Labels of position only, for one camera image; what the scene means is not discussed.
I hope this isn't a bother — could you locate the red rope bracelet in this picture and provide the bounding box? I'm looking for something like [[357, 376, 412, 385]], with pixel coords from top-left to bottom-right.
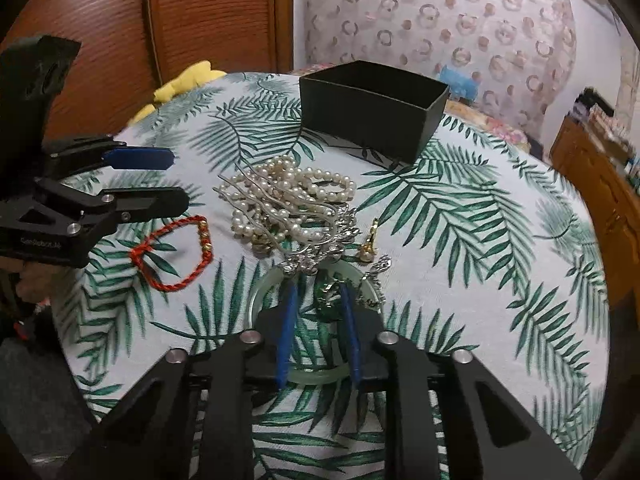
[[128, 215, 215, 294]]

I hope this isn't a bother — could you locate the white pearl necklace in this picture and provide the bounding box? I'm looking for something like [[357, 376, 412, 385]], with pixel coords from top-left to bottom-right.
[[230, 155, 346, 262]]

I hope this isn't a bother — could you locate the brown wooden wardrobe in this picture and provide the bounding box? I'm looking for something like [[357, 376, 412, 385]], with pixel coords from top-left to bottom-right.
[[0, 0, 297, 137]]

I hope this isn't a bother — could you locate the person's left hand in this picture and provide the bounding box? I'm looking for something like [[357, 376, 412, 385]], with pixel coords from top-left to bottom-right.
[[14, 262, 57, 307]]

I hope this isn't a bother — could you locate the ring pattern curtain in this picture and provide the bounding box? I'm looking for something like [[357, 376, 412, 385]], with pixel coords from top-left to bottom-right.
[[294, 0, 581, 128]]

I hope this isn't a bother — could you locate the pale green jade bangle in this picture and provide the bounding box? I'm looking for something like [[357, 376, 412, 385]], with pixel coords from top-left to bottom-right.
[[249, 259, 387, 387]]

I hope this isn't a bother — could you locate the black box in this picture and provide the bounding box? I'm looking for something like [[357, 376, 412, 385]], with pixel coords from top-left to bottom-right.
[[298, 60, 450, 165]]

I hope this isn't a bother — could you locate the silver chain bracelet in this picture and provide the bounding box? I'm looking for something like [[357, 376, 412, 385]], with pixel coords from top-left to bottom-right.
[[356, 254, 394, 307]]

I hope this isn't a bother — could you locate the silver hair comb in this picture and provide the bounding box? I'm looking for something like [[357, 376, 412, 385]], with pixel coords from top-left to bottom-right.
[[212, 170, 364, 277]]

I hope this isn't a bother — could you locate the yellow plush toy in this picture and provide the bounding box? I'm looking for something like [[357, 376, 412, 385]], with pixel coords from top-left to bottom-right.
[[131, 60, 229, 122]]

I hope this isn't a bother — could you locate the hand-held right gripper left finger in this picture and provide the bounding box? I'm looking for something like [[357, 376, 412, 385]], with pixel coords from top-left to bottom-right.
[[62, 281, 301, 480]]

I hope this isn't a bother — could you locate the leaf print tablecloth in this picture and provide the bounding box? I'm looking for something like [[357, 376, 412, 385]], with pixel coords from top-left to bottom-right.
[[49, 71, 614, 480]]

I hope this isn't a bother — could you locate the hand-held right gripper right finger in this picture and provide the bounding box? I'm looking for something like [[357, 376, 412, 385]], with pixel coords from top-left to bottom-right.
[[340, 282, 584, 480]]

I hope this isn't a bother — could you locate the wooden cabinet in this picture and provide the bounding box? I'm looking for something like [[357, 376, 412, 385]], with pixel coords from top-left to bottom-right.
[[549, 114, 640, 273]]

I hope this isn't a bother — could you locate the white pearl bracelet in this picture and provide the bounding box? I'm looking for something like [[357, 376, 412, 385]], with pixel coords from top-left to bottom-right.
[[299, 166, 357, 204]]

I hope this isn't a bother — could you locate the row of small bottles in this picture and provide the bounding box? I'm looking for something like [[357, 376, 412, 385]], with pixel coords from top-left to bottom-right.
[[612, 125, 640, 183]]

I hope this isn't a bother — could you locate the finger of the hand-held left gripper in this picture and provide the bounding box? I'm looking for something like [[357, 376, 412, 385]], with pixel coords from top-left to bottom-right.
[[34, 177, 191, 232], [41, 133, 175, 182]]

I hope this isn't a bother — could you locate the blue tissue pack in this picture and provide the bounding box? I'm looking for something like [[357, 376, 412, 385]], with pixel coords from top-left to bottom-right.
[[439, 63, 484, 99]]

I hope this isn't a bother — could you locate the stack of folded fabrics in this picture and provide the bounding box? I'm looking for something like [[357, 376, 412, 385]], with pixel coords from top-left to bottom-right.
[[570, 87, 617, 128]]

